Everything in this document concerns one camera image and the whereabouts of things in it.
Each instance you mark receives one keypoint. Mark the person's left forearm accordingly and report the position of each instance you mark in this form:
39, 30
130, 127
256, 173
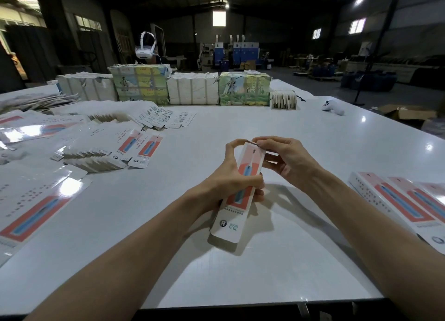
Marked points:
118, 265

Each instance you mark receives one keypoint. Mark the blue machine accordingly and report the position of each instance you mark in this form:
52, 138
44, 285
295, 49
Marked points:
243, 54

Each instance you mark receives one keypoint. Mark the person's right forearm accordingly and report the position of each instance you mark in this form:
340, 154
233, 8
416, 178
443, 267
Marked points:
382, 251

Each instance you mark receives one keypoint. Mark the green printed carton bundle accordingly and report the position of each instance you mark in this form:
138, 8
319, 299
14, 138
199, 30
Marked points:
245, 88

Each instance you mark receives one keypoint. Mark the white plastic bags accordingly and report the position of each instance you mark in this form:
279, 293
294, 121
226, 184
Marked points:
434, 127

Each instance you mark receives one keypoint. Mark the black floor stand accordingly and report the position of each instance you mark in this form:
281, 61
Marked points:
368, 60

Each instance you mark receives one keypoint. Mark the white toothbrush carton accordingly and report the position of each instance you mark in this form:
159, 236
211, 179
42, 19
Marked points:
233, 227

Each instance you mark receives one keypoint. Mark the white headset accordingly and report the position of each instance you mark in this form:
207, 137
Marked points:
145, 47

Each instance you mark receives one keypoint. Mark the small beige card stack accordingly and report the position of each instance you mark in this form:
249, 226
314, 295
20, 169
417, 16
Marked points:
283, 100

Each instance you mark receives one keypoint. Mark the grey crate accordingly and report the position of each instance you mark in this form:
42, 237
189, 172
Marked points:
73, 68

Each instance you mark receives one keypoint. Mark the small wall window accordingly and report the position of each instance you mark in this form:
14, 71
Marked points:
316, 33

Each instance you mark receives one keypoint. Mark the pile of carton blanks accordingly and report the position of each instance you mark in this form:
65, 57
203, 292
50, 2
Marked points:
52, 161

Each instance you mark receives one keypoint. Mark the green yellow carton bundle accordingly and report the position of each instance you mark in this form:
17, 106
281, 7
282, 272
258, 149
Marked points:
140, 84

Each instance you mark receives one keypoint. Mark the blue bins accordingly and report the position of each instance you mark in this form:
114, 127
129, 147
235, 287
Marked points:
368, 81

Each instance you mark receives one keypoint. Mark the open cardboard box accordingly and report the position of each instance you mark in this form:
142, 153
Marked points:
409, 114

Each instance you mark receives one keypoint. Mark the person's right hand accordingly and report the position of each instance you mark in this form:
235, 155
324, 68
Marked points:
292, 161

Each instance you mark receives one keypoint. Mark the pile of grey flat sheets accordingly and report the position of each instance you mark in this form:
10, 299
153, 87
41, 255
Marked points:
35, 100

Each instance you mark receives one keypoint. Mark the double wall window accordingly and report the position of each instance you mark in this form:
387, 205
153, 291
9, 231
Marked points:
357, 26

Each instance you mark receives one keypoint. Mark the square bright window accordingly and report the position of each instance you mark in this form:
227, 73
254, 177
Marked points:
219, 18

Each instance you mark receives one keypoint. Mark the row of white cartons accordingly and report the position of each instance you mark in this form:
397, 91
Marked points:
85, 87
193, 89

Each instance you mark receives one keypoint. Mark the person's left hand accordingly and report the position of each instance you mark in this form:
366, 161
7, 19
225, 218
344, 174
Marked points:
224, 181

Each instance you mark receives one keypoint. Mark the small white object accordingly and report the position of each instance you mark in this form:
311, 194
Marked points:
333, 106

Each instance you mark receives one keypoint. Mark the small black tool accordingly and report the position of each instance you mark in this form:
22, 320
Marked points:
299, 97

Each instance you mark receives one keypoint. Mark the dark grey cabinet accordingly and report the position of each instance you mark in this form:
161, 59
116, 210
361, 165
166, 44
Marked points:
31, 51

